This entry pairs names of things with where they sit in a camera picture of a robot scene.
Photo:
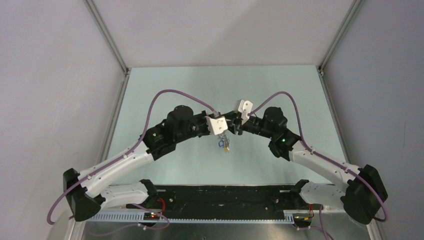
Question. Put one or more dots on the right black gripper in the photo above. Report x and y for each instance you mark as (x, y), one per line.
(235, 121)

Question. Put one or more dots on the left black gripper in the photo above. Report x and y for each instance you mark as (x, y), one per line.
(201, 116)

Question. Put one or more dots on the large metal keyring with keys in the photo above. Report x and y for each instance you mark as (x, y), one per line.
(224, 142)

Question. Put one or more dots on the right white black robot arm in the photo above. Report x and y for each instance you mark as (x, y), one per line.
(363, 191)

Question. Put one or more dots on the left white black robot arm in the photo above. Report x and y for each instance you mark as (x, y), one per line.
(90, 191)

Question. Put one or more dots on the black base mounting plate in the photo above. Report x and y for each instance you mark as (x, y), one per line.
(225, 202)

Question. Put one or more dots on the left small circuit board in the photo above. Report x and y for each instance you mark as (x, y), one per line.
(151, 216)

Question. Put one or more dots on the small circuit board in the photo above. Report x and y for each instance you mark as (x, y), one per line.
(302, 218)
(151, 216)

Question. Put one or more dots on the right small circuit board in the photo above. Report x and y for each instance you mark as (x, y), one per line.
(302, 218)

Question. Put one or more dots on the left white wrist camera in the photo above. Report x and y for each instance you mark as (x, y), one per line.
(216, 126)

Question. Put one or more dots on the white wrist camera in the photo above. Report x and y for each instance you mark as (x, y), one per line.
(216, 126)
(244, 107)

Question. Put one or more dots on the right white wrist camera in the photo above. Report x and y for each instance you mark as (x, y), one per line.
(244, 107)

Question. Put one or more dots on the grey slotted cable duct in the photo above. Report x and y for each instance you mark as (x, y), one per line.
(142, 217)

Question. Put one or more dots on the right aluminium frame post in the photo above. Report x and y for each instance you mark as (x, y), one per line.
(342, 30)

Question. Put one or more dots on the aluminium frame post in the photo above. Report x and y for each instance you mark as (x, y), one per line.
(105, 33)
(342, 30)

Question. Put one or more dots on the left aluminium frame post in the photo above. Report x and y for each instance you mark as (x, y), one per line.
(105, 33)

